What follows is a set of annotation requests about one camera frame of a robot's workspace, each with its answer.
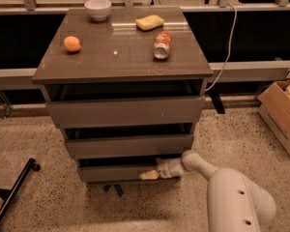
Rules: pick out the grey bottom drawer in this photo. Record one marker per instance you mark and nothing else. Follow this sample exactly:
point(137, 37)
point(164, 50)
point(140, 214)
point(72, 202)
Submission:
point(98, 171)

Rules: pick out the grey drawer cabinet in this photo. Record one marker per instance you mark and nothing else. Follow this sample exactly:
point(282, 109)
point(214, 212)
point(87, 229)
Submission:
point(116, 62)

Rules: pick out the grey top drawer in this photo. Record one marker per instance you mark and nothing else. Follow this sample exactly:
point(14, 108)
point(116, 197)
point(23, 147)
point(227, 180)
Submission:
point(132, 112)

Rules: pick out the yellow sponge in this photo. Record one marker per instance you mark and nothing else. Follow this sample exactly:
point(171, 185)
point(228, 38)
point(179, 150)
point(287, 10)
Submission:
point(149, 22)

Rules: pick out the grey drawer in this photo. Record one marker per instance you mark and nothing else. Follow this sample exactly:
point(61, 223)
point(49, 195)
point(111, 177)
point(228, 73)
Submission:
point(131, 146)
point(132, 112)
point(98, 171)

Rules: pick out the blue tape cross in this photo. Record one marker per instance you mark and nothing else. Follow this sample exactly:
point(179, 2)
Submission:
point(118, 189)

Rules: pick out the cardboard box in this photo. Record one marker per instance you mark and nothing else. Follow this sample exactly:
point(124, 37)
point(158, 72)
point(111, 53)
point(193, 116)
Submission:
point(275, 111)

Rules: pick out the white bowl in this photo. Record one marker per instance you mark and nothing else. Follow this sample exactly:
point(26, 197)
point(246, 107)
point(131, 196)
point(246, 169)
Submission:
point(99, 10)

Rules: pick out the grey middle drawer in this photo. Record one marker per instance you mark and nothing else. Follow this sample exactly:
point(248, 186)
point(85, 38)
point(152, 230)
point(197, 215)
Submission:
point(131, 146)

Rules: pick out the orange fruit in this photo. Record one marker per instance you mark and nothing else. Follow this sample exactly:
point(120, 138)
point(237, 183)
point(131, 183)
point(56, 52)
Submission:
point(72, 44)

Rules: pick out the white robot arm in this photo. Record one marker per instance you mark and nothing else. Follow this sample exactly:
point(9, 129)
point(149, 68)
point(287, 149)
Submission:
point(234, 202)

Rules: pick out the red soda can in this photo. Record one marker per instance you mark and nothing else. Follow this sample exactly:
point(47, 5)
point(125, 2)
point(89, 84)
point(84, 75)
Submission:
point(162, 45)

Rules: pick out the black chair leg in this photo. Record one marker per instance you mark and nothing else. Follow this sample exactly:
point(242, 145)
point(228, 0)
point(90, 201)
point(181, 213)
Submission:
point(7, 196)

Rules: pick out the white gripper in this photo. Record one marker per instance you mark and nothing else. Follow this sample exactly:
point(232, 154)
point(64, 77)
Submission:
point(163, 171)

